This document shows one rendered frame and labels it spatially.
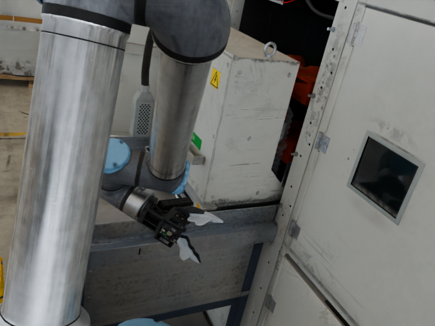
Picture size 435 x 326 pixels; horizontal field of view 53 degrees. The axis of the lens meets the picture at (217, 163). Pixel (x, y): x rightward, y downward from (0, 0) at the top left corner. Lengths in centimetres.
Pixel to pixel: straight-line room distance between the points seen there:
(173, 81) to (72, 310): 38
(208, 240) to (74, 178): 81
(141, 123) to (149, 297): 62
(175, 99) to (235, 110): 51
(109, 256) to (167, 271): 23
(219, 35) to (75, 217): 32
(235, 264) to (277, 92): 61
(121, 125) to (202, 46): 135
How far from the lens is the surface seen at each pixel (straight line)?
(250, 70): 122
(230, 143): 128
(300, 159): 136
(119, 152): 105
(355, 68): 117
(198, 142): 136
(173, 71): 69
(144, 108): 162
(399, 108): 107
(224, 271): 152
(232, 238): 140
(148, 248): 129
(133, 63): 185
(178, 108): 76
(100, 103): 60
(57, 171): 60
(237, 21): 179
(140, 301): 146
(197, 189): 138
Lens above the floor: 163
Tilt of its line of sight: 26 degrees down
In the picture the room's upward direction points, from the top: 12 degrees clockwise
